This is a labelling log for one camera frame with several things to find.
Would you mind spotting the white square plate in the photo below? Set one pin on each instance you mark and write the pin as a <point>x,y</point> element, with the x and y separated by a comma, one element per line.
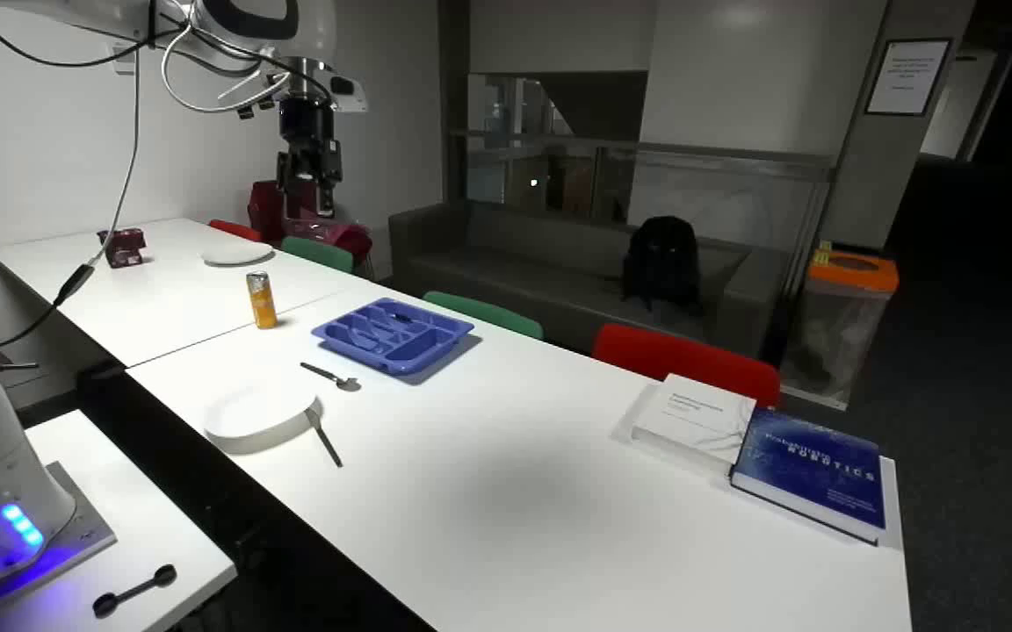
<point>258,424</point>

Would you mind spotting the bin with orange lid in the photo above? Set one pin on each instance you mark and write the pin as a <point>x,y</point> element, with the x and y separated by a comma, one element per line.
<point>840,319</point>

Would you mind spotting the dark red bag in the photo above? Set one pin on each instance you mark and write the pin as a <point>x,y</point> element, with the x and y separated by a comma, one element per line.
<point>349,240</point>

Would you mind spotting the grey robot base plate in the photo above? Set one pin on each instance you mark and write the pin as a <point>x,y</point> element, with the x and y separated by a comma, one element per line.
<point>60,533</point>

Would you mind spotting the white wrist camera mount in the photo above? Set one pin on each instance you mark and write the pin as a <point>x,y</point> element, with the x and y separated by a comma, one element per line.
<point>336,91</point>

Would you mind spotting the blue book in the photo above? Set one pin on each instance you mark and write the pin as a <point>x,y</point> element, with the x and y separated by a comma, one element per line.
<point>818,467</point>

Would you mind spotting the orange drink can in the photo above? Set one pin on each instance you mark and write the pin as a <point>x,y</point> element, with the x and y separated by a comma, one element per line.
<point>262,299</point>

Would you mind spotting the red chair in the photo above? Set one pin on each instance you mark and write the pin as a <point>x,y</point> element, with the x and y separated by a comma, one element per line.
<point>683,356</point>
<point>231,225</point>

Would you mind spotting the black knife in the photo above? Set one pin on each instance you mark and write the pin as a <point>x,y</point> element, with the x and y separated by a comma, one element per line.
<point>329,440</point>

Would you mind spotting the glass railing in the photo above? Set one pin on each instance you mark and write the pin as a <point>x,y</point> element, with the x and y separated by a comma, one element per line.
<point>739,194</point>

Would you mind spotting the grey sofa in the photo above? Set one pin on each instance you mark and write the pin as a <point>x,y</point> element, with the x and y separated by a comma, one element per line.
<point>508,264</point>

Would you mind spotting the small dark red object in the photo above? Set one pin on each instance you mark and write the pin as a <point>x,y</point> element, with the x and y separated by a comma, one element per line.
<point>125,246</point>

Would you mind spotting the framed wall notice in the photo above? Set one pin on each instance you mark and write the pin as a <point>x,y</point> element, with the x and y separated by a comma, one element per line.
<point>909,75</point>

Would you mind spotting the green chair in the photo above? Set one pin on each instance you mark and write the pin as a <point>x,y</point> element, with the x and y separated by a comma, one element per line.
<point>483,309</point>
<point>316,249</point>

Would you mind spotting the black dumbbell shaped tool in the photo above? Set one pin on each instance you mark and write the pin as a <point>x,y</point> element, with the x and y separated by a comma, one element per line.
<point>132,591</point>

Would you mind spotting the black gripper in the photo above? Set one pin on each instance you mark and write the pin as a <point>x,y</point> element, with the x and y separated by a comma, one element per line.
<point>309,146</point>

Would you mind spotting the blue plastic cutlery tray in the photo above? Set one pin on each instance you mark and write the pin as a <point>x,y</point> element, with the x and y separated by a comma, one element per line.
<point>394,334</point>

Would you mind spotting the black backpack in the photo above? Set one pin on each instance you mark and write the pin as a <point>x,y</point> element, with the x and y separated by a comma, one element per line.
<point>663,261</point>

